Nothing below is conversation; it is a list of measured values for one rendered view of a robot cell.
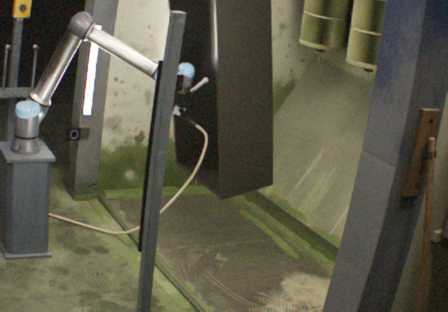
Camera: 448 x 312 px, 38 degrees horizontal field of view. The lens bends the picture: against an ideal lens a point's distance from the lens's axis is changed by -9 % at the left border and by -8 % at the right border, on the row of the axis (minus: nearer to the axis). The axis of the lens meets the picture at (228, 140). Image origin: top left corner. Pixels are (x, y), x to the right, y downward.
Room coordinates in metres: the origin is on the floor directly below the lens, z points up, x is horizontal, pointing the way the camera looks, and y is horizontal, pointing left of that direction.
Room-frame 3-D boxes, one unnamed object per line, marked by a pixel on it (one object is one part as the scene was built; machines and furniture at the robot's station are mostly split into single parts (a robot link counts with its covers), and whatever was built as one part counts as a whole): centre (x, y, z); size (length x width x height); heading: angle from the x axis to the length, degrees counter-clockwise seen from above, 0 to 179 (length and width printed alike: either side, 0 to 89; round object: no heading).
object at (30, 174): (3.57, 1.15, 0.32); 0.31 x 0.31 x 0.64; 32
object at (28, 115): (3.58, 1.15, 0.83); 0.17 x 0.15 x 0.18; 5
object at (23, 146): (3.57, 1.15, 0.69); 0.19 x 0.19 x 0.10
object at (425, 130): (2.04, -0.62, 1.40); 0.09 x 0.02 x 0.29; 122
